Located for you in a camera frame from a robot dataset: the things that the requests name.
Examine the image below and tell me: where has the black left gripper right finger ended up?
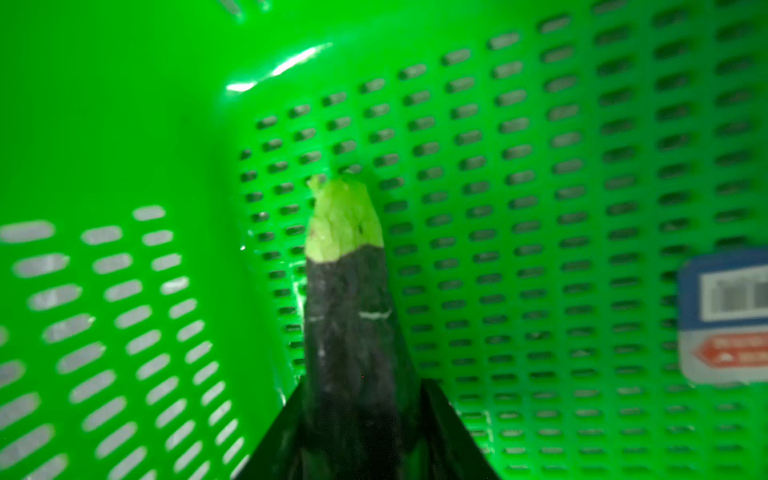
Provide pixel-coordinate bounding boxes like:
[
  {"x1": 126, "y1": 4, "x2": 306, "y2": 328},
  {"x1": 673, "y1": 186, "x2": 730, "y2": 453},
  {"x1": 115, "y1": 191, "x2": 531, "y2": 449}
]
[{"x1": 421, "y1": 379, "x2": 500, "y2": 480}]

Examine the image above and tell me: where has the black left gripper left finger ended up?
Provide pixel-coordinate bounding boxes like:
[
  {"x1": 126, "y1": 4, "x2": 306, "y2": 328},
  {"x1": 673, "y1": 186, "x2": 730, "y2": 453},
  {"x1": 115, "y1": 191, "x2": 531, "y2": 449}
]
[{"x1": 235, "y1": 376, "x2": 309, "y2": 480}]

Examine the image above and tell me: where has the green plastic basket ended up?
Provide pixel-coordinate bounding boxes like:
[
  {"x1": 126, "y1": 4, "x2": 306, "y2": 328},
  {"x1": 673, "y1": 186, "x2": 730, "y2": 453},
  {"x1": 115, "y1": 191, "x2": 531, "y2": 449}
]
[{"x1": 1, "y1": 1, "x2": 767, "y2": 479}]

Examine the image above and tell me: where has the small label card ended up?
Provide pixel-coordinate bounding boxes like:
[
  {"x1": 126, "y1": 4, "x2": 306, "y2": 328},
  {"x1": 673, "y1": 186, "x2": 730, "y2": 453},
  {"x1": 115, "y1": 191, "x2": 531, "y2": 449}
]
[{"x1": 678, "y1": 246, "x2": 767, "y2": 385}]

